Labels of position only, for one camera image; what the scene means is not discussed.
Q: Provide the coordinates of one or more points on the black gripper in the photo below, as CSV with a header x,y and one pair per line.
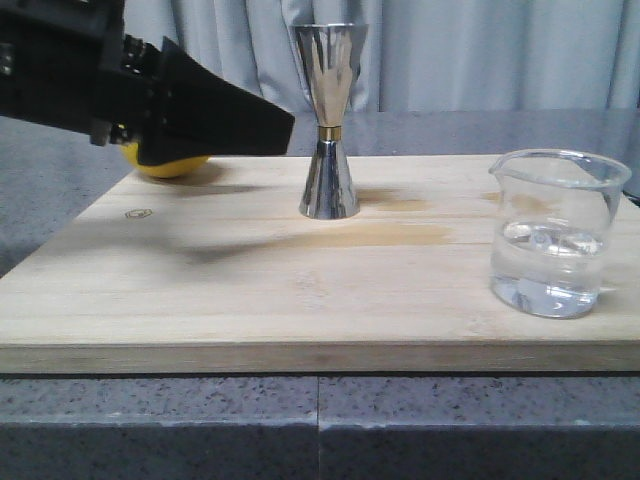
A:
x,y
70,65

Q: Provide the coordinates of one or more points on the steel double jigger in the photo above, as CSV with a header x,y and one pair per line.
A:
x,y
330,58

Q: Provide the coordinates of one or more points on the clear glass beaker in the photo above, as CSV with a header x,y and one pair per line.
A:
x,y
556,211

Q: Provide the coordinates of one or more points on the yellow lemon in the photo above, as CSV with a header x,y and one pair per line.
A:
x,y
168,170

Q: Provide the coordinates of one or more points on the light wooden cutting board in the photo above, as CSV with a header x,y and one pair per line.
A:
x,y
219,272

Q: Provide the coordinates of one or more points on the grey-blue curtain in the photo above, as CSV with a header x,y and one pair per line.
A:
x,y
426,56

